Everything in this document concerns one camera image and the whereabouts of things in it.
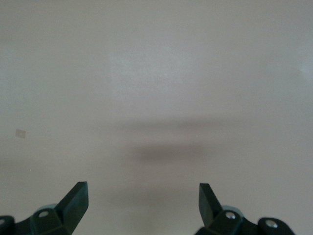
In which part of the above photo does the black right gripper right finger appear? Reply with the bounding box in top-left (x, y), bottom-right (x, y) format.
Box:
top-left (195, 183), bottom-right (294, 235)

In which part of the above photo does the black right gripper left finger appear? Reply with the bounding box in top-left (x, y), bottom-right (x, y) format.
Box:
top-left (0, 181), bottom-right (89, 235)

